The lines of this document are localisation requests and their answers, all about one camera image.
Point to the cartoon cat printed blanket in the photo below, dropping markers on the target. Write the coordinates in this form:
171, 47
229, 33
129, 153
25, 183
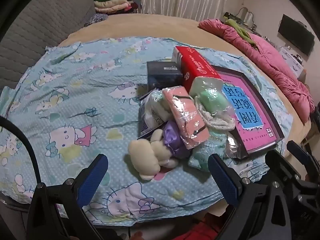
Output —
75, 100

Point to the grey quilted headboard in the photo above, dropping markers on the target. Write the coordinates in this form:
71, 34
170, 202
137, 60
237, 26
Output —
37, 30

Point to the small mirror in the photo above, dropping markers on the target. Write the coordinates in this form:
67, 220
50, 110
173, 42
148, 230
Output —
244, 15

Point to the green towel packet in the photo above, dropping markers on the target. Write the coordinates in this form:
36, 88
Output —
212, 97

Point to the dark floral cloth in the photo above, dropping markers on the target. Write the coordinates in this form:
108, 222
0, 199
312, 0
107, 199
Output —
96, 19

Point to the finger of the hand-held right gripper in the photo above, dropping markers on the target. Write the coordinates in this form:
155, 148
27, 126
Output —
297, 150
282, 165

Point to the white drawer cabinet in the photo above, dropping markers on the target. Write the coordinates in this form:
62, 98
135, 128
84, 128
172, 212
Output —
292, 62

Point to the black flat device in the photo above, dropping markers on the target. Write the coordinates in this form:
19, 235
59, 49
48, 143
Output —
232, 16

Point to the pink towel packet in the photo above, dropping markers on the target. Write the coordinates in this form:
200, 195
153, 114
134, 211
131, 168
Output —
185, 115

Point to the pink book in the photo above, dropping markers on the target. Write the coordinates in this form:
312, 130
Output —
270, 120
250, 115

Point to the beige bed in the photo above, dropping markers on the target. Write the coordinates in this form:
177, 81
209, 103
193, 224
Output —
162, 27

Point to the blue white pad packet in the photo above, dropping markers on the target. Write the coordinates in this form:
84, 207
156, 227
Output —
152, 110

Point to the green garment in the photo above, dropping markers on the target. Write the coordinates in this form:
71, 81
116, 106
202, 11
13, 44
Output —
241, 31

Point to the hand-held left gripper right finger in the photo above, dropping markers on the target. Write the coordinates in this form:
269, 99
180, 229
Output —
222, 180

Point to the pink quilt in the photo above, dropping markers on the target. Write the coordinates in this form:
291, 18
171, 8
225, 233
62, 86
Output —
270, 62

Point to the black wall television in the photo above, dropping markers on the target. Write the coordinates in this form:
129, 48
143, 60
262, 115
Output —
296, 33

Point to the dark blue box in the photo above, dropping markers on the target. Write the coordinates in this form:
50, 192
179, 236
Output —
163, 76

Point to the red tissue pack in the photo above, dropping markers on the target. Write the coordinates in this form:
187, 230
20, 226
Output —
197, 67

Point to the cream plush bear purple dress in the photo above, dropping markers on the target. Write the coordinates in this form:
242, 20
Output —
175, 140

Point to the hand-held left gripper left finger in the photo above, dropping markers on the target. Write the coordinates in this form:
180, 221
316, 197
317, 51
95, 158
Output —
93, 177

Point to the person's red garment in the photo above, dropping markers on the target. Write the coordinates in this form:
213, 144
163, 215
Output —
200, 227

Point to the stack of folded clothes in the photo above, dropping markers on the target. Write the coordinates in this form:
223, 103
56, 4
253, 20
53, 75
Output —
115, 2

